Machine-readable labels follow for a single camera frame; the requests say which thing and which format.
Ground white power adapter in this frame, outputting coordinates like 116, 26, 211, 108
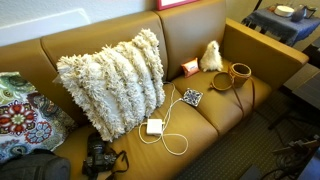
145, 118, 164, 136

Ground tangled black floor cables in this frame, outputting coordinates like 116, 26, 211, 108
261, 134, 320, 180

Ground mustard leather couch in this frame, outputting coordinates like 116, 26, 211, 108
0, 0, 310, 180

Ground white charger cable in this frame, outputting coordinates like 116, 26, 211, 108
137, 81, 190, 157

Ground white round bowl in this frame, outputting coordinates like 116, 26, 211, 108
273, 4, 296, 18

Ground cream shaggy pillow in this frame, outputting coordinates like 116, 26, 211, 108
55, 28, 167, 143

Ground orange wipes packet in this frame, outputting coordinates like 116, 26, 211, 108
180, 57, 201, 79

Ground table with blue cloth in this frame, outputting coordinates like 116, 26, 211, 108
241, 7, 320, 47

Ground white fluffy plush toy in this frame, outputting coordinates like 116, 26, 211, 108
199, 40, 224, 73

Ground red framed picture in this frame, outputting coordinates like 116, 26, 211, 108
156, 0, 200, 12

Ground woven round basket bag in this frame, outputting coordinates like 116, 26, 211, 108
209, 62, 257, 118

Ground floral patterned pillow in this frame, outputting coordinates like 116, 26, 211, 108
0, 92, 77, 164
0, 71, 37, 104

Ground black camera bag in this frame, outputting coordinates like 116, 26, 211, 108
0, 148, 72, 180

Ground black DSLR camera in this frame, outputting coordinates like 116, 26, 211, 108
81, 132, 130, 180

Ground blue patterned tile coaster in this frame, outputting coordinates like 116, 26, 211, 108
182, 87, 204, 108

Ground dark wooden table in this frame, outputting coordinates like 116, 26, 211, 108
283, 62, 320, 111

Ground dark kettle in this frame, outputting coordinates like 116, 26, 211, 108
291, 4, 318, 24

